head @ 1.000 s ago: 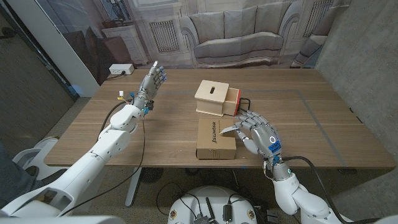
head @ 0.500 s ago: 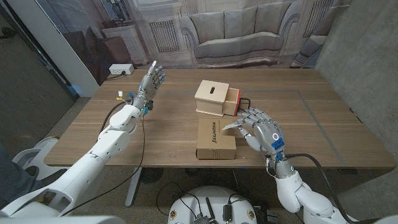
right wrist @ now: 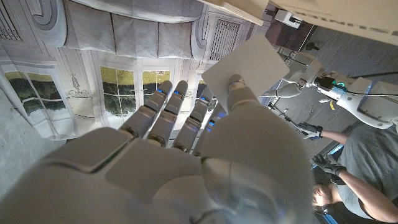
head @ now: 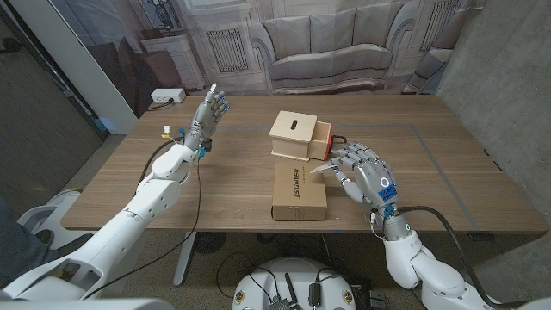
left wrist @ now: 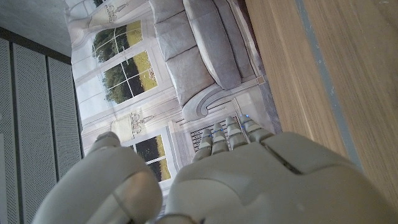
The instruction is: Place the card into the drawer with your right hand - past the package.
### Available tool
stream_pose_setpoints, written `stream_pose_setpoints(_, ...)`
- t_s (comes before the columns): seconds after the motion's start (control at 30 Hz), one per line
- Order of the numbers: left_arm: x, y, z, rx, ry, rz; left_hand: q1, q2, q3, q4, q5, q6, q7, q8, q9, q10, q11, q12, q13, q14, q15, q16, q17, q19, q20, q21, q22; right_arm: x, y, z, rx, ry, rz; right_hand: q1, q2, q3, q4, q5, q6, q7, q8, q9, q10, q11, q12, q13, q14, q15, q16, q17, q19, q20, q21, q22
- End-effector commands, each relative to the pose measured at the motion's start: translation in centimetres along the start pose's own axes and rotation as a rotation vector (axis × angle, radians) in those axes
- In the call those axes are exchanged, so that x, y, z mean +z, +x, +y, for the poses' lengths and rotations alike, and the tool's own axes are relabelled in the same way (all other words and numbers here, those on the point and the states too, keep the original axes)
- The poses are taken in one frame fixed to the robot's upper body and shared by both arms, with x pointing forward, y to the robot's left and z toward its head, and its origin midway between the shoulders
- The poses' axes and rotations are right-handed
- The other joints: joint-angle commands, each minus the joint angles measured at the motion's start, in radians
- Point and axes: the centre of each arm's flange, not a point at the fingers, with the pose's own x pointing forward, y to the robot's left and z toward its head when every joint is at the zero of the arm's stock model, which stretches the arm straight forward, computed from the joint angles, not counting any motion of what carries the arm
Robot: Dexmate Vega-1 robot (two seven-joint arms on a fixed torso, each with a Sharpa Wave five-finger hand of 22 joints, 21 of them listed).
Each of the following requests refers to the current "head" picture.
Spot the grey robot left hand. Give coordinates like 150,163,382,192
183,83,231,150

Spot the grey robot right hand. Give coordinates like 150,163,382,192
329,140,399,215

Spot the white plastic card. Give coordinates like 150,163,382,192
309,161,339,175

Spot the wooden drawer with red front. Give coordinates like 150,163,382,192
308,121,348,162

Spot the brown cardboard package box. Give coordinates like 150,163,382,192
271,163,329,222

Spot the white power strip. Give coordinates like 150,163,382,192
150,87,187,104

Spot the light wooden box with slot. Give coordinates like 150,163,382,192
269,109,319,162

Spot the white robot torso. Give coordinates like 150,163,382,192
231,257,357,310

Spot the black round vented disc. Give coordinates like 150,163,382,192
192,232,227,255

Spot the black adapter on torso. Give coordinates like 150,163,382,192
308,282,322,307

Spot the black antenna on torso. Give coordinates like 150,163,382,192
283,272,300,310

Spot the white table leg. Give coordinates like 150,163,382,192
172,231,197,288

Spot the printed sofa room backdrop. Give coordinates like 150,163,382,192
49,0,487,120

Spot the white mobile base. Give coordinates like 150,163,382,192
15,188,98,251

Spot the person in blue jeans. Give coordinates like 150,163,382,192
0,195,94,288

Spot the black power strip cable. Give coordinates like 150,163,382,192
145,97,176,112

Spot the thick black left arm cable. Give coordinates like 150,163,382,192
137,138,184,186

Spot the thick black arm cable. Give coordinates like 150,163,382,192
395,205,530,309
137,138,184,186

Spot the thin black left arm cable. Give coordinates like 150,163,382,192
83,155,202,301

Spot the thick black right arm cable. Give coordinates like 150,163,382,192
395,205,530,309

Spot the black door handle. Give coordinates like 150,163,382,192
0,37,22,55

